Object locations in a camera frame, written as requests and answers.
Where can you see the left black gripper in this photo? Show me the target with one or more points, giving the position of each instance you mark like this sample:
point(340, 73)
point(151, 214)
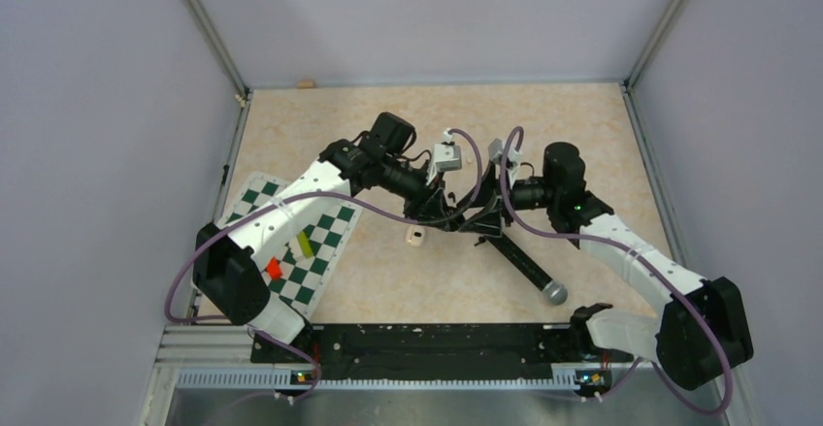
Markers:
point(428, 208)

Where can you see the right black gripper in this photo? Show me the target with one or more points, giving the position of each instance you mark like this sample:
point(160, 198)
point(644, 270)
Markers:
point(488, 219)

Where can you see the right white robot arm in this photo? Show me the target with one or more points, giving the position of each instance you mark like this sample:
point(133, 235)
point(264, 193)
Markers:
point(693, 314)

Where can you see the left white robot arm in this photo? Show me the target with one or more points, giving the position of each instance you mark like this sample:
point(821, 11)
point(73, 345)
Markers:
point(229, 261)

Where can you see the white earbud charging case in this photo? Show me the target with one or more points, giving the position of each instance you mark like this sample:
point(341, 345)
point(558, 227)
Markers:
point(415, 236)

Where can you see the black microphone grey head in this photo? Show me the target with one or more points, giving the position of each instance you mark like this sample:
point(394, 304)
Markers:
point(553, 291)

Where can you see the green white lego brick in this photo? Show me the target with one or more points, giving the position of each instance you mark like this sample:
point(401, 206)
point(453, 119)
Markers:
point(301, 248)

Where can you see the green white chessboard mat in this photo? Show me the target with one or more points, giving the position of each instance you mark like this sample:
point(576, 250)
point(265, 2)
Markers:
point(308, 262)

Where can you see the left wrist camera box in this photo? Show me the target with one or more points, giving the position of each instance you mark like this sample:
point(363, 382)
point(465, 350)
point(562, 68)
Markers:
point(446, 158)

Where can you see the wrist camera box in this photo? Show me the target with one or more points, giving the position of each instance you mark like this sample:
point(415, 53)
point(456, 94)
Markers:
point(446, 158)
point(495, 152)

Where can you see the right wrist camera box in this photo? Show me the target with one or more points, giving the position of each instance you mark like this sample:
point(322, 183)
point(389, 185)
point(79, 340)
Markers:
point(495, 152)

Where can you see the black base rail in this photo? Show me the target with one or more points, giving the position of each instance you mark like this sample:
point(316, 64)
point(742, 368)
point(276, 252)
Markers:
point(433, 352)

